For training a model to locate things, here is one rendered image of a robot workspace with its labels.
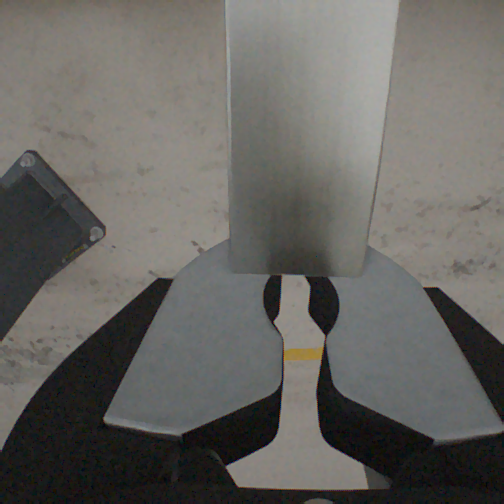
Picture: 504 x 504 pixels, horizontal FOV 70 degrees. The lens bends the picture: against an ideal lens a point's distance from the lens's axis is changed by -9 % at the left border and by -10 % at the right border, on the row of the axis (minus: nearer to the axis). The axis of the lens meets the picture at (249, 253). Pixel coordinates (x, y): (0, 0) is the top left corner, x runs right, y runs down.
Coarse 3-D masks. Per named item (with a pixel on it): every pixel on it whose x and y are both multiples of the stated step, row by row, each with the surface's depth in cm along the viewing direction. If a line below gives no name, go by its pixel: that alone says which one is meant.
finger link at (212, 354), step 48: (192, 288) 9; (240, 288) 9; (192, 336) 7; (240, 336) 7; (144, 384) 6; (192, 384) 6; (240, 384) 6; (144, 432) 6; (192, 432) 6; (240, 432) 6
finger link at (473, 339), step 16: (432, 288) 8; (448, 304) 8; (448, 320) 8; (464, 320) 8; (464, 336) 7; (480, 336) 7; (464, 352) 7; (480, 352) 7; (496, 352) 7; (480, 368) 6; (496, 368) 6; (496, 384) 6; (496, 400) 6; (448, 448) 5; (464, 448) 5; (480, 448) 5; (496, 448) 5; (448, 464) 5; (464, 464) 5; (480, 464) 5; (496, 464) 5; (448, 480) 5; (464, 480) 5; (480, 480) 5; (496, 480) 5
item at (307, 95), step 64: (256, 0) 6; (320, 0) 6; (384, 0) 6; (256, 64) 7; (320, 64) 6; (384, 64) 6; (256, 128) 7; (320, 128) 7; (384, 128) 7; (256, 192) 8; (320, 192) 8; (256, 256) 9; (320, 256) 9
